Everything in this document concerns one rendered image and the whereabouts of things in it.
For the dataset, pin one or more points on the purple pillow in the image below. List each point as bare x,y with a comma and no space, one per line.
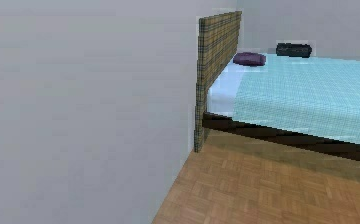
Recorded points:
249,59

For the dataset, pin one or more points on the bed with light blue cover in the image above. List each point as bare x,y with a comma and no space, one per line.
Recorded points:
298,96

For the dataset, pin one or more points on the black pillow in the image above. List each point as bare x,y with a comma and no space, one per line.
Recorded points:
293,50

